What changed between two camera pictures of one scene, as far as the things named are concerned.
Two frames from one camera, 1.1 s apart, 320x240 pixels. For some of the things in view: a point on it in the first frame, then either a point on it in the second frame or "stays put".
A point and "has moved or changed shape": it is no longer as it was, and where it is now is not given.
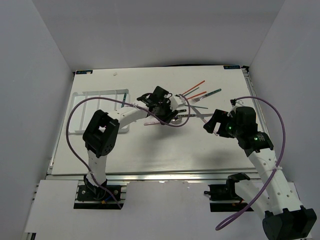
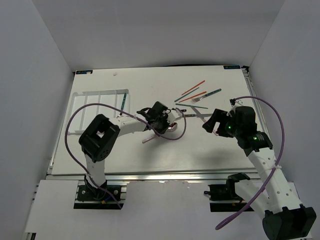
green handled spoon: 124,99 stays put
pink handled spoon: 154,120 has moved or changed shape
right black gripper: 218,116 stays put
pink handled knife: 203,118 stays put
